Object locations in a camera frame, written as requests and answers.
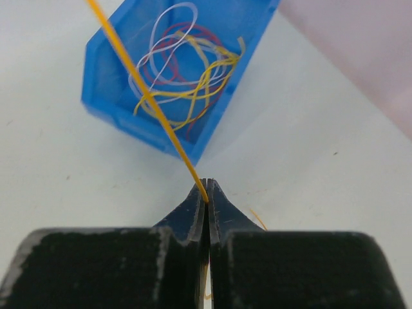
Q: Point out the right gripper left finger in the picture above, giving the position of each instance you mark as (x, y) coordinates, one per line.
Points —
(163, 266)

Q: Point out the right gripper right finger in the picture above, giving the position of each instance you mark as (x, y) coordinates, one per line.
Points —
(255, 268)

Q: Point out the blue plastic bin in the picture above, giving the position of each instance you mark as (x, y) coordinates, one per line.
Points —
(190, 54)

